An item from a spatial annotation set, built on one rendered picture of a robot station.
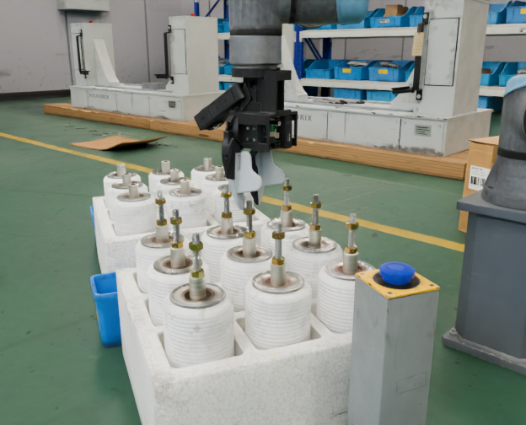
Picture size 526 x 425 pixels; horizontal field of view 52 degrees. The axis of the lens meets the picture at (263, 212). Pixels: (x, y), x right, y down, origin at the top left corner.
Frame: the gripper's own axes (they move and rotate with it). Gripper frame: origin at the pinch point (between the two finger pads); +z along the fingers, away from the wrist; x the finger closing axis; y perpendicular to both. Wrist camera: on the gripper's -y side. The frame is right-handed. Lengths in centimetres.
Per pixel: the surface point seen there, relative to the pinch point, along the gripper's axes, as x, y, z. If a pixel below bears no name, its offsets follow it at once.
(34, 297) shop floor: -4, -63, 34
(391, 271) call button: -9.6, 29.5, 1.6
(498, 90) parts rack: 456, -87, 12
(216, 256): 1.5, -8.3, 12.4
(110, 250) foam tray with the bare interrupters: 1.6, -39.4, 18.5
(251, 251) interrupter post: -0.6, 1.5, 8.5
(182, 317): -20.6, 6.6, 10.3
